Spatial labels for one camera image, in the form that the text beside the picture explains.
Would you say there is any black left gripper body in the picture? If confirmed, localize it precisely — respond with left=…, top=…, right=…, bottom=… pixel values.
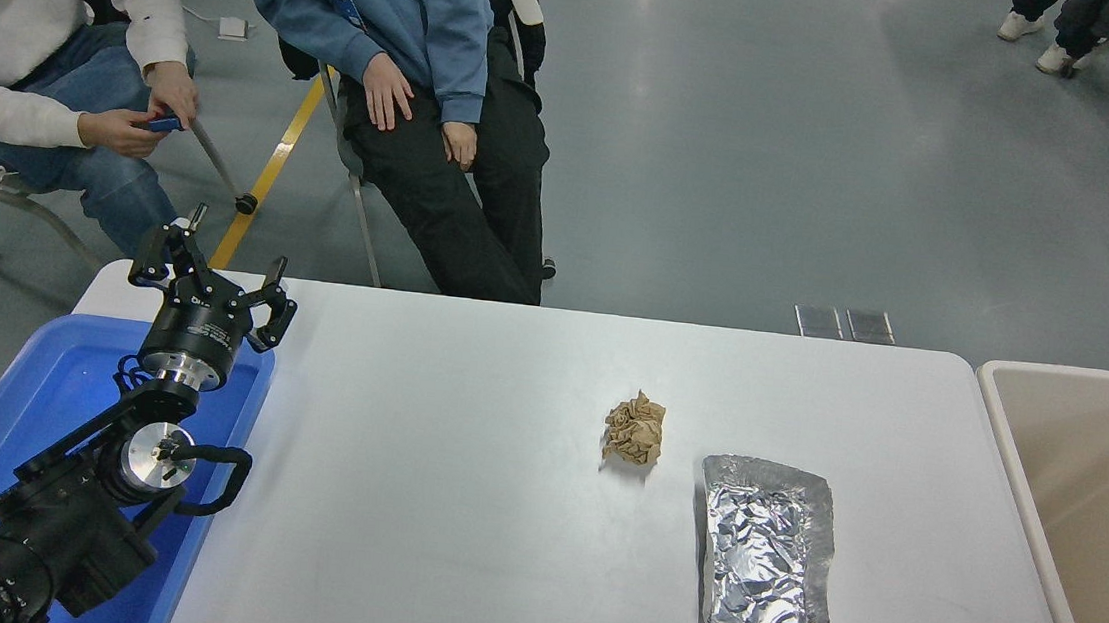
left=140, top=272, right=258, bottom=377

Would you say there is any crumpled tan paper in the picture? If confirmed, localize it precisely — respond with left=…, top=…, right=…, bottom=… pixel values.
left=599, top=387, right=669, bottom=469

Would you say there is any phone person's right hand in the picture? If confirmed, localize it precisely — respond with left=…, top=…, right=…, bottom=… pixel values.
left=77, top=104, right=171, bottom=161

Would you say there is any phone person's left hand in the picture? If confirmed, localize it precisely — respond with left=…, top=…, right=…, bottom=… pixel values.
left=144, top=60, right=203, bottom=131

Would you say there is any lanyard person's right hand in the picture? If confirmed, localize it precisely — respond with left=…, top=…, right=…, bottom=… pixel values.
left=359, top=52, right=420, bottom=134

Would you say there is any lanyard person's left hand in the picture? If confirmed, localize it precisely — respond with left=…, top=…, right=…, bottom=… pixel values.
left=439, top=118, right=481, bottom=173

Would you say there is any grey padded chair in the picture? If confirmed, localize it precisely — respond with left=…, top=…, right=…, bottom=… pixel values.
left=0, top=97, right=266, bottom=288

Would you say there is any yellow floor tape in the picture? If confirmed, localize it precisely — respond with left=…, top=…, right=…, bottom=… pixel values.
left=207, top=57, right=331, bottom=278

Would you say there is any blue plastic tray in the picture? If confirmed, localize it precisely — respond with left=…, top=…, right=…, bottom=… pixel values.
left=0, top=306, right=280, bottom=623

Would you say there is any person with phone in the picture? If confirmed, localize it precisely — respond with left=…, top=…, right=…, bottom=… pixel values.
left=0, top=0, right=209, bottom=288

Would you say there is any metal floor plate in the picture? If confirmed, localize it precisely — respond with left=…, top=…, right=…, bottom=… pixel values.
left=792, top=304, right=847, bottom=341
left=843, top=308, right=898, bottom=345

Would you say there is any silver foil tray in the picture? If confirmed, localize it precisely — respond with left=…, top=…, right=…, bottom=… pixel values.
left=688, top=452, right=860, bottom=623

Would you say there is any person with white shoes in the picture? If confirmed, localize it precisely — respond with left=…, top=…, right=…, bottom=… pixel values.
left=994, top=0, right=1109, bottom=80

